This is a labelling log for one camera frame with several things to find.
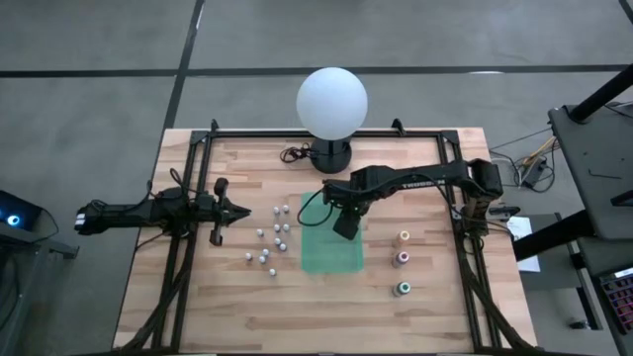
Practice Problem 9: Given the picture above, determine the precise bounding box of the black lamp power cable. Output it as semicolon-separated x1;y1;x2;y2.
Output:
279;142;316;165

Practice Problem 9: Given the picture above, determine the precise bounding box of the black looped camera cable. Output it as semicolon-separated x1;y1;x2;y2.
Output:
296;190;333;228

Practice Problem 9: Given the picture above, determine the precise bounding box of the dark grey desk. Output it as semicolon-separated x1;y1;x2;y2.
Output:
547;101;633;241

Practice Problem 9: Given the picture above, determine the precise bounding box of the white globe table lamp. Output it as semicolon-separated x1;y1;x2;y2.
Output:
295;66;369;175

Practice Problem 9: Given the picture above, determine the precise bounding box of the black metal stand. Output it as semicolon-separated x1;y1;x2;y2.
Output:
0;224;80;356

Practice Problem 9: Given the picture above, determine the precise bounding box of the black round post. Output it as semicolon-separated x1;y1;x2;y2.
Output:
567;62;633;124

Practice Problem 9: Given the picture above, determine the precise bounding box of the black power strip with cables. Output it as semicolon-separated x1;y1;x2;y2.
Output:
518;156;556;193

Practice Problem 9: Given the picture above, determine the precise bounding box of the green cutting mat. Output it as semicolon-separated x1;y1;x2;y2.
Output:
300;191;365;276

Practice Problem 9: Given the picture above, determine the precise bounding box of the backlit computer keyboard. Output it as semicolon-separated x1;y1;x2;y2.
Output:
598;268;633;335

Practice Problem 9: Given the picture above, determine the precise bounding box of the black desk support beam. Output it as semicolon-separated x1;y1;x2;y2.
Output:
511;210;594;262

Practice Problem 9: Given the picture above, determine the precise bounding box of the white paper sheet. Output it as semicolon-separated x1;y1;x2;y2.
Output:
506;216;541;274

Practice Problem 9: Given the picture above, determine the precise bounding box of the black computer with blue light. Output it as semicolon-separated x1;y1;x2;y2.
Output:
0;190;44;232

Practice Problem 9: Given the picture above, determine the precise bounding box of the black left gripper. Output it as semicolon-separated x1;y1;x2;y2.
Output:
196;177;252;247

